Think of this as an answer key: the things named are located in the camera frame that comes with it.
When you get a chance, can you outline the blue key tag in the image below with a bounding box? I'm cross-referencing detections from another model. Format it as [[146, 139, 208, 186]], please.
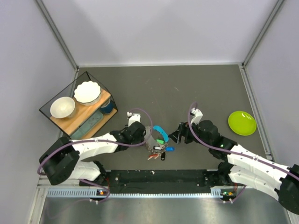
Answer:
[[166, 147, 175, 152]]

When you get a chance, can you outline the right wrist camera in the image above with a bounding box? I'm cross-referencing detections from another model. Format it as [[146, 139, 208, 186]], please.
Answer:
[[188, 107, 203, 125]]

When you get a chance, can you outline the white cable duct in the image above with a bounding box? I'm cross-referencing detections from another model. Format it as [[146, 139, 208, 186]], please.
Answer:
[[47, 188, 224, 198]]

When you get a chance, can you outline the red key tag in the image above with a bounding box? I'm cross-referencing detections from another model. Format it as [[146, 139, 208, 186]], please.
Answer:
[[148, 154, 160, 160]]

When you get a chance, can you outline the white round bowl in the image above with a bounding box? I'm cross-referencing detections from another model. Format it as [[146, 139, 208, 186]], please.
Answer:
[[50, 97, 76, 119]]

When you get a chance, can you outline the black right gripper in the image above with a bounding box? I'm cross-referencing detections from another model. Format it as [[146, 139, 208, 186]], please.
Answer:
[[168, 119, 212, 147]]

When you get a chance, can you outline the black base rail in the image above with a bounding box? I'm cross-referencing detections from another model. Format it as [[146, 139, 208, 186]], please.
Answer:
[[79, 169, 236, 194]]

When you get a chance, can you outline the pale green rectangular tray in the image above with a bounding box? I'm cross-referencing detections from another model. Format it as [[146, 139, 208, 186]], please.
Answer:
[[70, 110, 104, 140]]

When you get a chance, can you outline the lime green plate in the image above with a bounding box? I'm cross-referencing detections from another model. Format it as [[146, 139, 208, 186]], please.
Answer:
[[228, 111, 257, 136]]

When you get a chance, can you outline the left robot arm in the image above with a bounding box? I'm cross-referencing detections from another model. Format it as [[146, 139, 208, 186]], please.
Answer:
[[39, 121, 146, 185]]

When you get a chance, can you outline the dark blue mug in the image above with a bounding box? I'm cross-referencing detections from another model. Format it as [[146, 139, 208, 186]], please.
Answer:
[[100, 100, 114, 114]]

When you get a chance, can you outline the black wire wooden shelf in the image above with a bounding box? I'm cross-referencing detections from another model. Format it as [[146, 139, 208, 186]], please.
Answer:
[[39, 72, 117, 140]]

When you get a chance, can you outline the blue handled metal keyring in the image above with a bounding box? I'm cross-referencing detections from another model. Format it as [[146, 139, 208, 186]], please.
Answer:
[[144, 126, 169, 154]]

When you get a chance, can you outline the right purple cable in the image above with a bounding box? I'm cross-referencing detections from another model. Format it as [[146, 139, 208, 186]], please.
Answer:
[[188, 101, 299, 203]]

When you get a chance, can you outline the black key fob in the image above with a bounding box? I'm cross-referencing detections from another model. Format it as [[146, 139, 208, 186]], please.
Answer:
[[161, 152, 166, 161]]

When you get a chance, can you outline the white scalloped bowl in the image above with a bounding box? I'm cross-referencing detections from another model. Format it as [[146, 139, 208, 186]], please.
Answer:
[[74, 81, 101, 106]]

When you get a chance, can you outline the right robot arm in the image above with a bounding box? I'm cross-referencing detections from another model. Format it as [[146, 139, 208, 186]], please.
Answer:
[[169, 120, 299, 214]]

